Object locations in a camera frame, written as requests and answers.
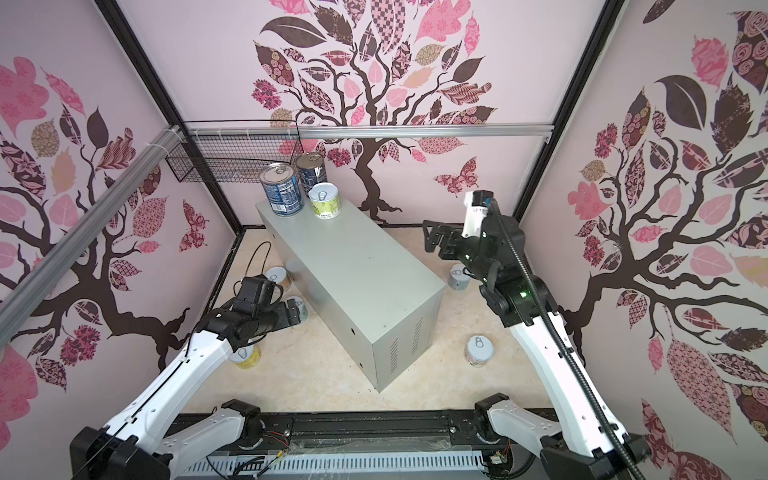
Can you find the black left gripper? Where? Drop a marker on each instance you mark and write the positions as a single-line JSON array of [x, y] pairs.
[[283, 319]]

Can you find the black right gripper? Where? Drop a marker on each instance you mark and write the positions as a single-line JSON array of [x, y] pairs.
[[453, 236]]

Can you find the orange label small can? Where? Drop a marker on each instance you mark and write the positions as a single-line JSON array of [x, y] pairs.
[[278, 275]]

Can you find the light green small can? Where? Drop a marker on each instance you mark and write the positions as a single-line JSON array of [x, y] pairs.
[[325, 201]]

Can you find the blue white label can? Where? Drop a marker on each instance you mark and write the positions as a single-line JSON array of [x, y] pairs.
[[282, 190]]

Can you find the dark blue tall can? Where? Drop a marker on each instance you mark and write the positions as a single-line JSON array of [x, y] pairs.
[[311, 169]]

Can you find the teal label small can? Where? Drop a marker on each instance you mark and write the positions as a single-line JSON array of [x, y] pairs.
[[301, 307]]

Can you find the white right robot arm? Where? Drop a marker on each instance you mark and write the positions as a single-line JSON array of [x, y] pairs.
[[585, 440]]

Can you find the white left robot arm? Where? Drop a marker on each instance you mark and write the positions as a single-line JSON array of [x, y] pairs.
[[180, 378]]

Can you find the grey metal cabinet counter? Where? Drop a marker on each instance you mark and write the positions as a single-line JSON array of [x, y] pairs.
[[380, 301]]

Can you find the yellow label small can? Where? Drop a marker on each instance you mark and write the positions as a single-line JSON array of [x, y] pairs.
[[246, 357]]

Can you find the pink floral small can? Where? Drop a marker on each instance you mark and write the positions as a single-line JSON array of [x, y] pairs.
[[479, 350]]

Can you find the silver aluminium crossbar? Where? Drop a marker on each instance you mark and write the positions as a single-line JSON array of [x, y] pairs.
[[398, 131]]

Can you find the silver diagonal aluminium bar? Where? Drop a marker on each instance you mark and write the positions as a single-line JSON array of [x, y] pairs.
[[19, 305]]

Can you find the black wire mesh basket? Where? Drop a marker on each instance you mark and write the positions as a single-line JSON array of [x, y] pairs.
[[219, 153]]

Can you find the black aluminium frame rail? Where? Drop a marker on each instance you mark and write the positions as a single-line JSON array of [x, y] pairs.
[[360, 429]]

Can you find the white slotted cable duct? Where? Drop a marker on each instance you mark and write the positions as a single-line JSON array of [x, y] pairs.
[[391, 465]]

